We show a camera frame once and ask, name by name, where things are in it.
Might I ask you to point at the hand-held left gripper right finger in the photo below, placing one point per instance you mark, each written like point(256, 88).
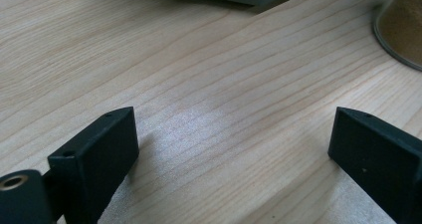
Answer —
point(378, 161)

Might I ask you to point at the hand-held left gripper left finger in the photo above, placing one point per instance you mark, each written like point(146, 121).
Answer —
point(96, 157)

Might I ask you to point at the white lid spice jar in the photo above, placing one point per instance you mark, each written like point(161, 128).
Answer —
point(404, 25)

